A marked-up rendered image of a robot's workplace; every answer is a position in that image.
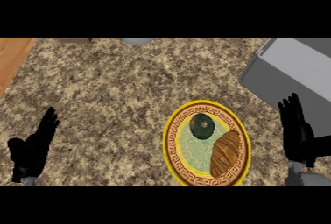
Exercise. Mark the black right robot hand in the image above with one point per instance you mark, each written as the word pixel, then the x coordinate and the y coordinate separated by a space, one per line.
pixel 299 134

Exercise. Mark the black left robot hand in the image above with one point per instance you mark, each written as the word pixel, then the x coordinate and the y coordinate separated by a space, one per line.
pixel 33 145

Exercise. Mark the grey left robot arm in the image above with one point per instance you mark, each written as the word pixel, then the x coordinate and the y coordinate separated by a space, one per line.
pixel 28 181

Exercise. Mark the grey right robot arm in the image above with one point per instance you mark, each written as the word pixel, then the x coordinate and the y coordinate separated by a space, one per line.
pixel 303 178

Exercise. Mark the grey cardboard box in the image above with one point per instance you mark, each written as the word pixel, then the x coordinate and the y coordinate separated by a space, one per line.
pixel 293 73

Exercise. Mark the yellow rimmed patterned plate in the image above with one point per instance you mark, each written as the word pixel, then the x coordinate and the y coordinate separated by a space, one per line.
pixel 207 143

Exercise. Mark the dark green squash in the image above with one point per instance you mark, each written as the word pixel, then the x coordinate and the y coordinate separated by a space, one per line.
pixel 203 126

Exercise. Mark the brown croissant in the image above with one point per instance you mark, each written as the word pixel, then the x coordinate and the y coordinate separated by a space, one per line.
pixel 225 153

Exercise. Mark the pale grey object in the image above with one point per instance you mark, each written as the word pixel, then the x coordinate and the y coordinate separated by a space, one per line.
pixel 139 41

